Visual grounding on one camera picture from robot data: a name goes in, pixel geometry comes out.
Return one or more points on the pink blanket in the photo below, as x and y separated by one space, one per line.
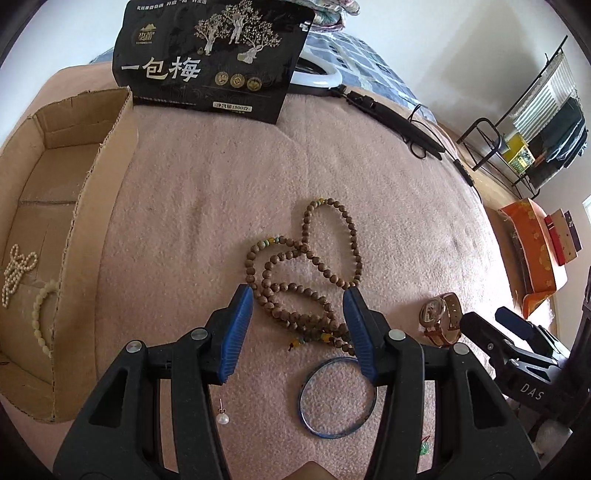
207 194

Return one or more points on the cardboard box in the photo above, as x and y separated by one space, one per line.
87 221

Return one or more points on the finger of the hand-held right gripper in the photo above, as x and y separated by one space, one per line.
482 334
515 323

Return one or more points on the blue checked bed sheet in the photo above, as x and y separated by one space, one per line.
364 60

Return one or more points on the blue bangle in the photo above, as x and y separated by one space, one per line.
307 417

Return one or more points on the dark hanging garment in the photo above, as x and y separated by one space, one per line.
561 134

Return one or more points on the folded floral quilt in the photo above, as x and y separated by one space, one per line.
332 14

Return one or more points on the pearl stud earring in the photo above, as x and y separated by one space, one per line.
223 419

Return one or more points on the yellow green box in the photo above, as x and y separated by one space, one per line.
519 154

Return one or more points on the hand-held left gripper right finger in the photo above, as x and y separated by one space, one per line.
358 332

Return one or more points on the small green earring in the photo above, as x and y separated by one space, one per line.
424 446

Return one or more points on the black metal rack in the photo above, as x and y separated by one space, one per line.
487 138

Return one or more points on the black snack bag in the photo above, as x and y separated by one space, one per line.
203 60

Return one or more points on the red flat box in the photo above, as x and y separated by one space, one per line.
558 240

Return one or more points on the orange patterned bag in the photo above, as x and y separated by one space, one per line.
535 240

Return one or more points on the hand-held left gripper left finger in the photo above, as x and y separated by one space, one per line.
238 332

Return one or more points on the striped cloth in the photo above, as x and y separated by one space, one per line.
549 92

